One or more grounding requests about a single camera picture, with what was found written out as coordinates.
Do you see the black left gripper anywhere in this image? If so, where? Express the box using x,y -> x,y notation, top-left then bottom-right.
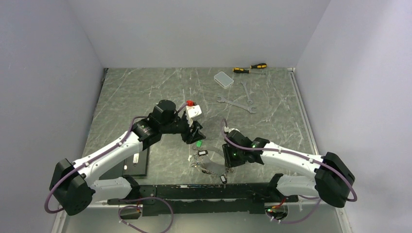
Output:
161,115 -> 206,144

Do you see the metal key organizer plate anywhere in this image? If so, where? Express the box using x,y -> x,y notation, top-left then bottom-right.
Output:
188,146 -> 233,178

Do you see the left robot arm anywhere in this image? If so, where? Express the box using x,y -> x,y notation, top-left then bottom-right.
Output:
44,100 -> 205,216

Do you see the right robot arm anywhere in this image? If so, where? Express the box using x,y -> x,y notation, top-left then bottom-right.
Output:
221,127 -> 357,208

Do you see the green key tag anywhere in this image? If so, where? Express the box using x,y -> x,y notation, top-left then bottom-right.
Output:
196,140 -> 203,148

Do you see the black key tag white label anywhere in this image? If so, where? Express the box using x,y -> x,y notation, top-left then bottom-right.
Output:
197,150 -> 208,156

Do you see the large silver wrench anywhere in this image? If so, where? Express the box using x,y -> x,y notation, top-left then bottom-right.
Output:
216,96 -> 257,114

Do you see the small silver wrench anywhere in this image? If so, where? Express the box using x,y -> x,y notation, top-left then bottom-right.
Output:
240,81 -> 254,105

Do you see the clear plastic box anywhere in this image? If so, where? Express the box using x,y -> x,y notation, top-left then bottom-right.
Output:
214,71 -> 234,89

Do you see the black flat box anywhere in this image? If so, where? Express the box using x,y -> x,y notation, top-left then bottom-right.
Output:
99,149 -> 150,180

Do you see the yellow black screwdriver front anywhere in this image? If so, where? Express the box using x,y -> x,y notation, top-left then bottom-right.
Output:
232,67 -> 265,75

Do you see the yellow black screwdriver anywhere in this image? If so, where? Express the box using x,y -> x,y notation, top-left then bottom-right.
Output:
246,63 -> 267,69
232,67 -> 265,75

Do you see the yellow black screwdriver rear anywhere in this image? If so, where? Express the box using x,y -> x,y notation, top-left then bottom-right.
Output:
246,63 -> 267,69

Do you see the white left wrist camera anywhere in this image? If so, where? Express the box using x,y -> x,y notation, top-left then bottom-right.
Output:
185,105 -> 203,121

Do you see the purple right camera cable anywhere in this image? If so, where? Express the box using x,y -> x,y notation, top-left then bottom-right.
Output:
220,119 -> 358,202

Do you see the purple camera cable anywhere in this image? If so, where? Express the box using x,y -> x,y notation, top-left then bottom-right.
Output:
220,119 -> 358,202
44,100 -> 194,214

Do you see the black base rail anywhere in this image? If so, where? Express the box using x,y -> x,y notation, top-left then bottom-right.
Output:
107,183 -> 299,216

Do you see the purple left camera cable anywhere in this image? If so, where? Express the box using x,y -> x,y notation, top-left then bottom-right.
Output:
44,100 -> 194,214

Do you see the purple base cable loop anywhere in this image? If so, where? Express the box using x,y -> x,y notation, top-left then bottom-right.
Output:
118,196 -> 175,233

